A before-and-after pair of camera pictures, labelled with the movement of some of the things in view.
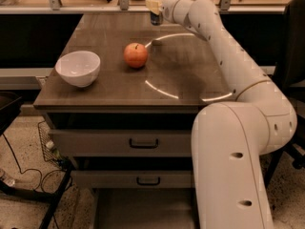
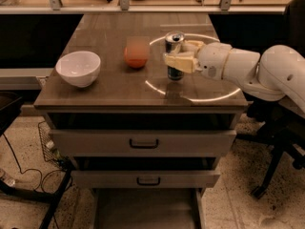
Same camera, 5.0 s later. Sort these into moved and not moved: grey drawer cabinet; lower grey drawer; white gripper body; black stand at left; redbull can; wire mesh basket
Moved: white gripper body; redbull can
Not moved: black stand at left; grey drawer cabinet; wire mesh basket; lower grey drawer
